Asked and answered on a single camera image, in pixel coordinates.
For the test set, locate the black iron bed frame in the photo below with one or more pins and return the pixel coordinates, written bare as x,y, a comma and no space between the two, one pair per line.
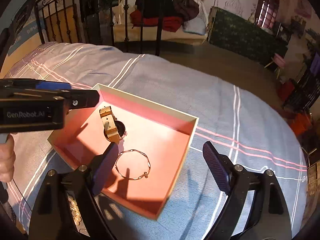
131,27

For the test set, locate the green floral covered cabinet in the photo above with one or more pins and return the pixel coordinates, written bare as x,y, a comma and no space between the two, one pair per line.
235,34

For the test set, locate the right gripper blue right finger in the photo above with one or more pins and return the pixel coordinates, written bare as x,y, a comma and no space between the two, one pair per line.
268,217

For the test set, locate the red phone booth decoration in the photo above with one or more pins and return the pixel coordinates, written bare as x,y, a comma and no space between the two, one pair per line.
266,13

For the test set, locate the mint green jewelry box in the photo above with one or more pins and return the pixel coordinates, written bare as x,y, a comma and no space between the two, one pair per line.
162,133

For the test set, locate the person's left hand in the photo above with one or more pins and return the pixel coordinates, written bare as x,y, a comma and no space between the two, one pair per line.
7,159

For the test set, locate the pink small stool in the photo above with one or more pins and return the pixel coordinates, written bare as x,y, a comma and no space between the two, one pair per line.
280,63

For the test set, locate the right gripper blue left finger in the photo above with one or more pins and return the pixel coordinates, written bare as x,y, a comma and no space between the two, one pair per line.
52,218

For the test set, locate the thin gold bangle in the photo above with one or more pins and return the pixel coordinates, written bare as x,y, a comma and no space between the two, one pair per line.
133,165

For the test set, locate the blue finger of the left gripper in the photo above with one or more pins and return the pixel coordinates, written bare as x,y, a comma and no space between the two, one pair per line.
72,99
26,83

